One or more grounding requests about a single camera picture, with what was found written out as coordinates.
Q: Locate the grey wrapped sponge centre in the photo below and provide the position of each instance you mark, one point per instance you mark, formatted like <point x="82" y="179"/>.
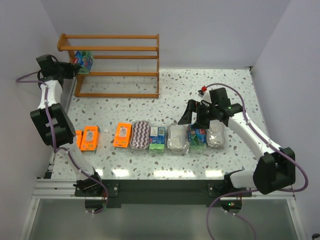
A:
<point x="177" y="139"/>

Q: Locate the wooden two-tier shelf rack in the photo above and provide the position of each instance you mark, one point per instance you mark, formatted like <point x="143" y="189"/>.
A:
<point x="63" y="45"/>

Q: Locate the grey wrapped sponge right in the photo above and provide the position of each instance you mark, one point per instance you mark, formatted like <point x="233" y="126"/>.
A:
<point x="215" y="135"/>

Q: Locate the purple wavy striped sponge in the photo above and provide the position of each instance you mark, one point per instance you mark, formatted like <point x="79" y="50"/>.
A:
<point x="140" y="135"/>

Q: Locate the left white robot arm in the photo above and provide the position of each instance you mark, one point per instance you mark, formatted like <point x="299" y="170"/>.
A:
<point x="55" y="127"/>

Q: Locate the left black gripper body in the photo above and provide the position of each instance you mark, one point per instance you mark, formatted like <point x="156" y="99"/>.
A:
<point x="69" y="69"/>

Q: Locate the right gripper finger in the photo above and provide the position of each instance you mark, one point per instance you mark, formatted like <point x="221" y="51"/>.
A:
<point x="199" y="132"/>
<point x="190" y="109"/>

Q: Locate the blue label green sponge pack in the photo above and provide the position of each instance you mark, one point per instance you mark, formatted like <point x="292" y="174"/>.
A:
<point x="157" y="139"/>

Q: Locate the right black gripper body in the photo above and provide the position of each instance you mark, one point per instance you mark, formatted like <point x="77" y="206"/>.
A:
<point x="198" y="113"/>

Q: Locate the orange sponge box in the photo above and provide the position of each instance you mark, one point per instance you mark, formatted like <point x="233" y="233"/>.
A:
<point x="79" y="137"/>
<point x="90" y="139"/>
<point x="122" y="135"/>

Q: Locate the grey wrapped sponge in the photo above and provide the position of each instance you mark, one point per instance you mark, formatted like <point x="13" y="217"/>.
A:
<point x="177" y="139"/>
<point x="215" y="135"/>

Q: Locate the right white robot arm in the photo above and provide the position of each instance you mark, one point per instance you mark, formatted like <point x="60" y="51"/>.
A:
<point x="275" y="167"/>

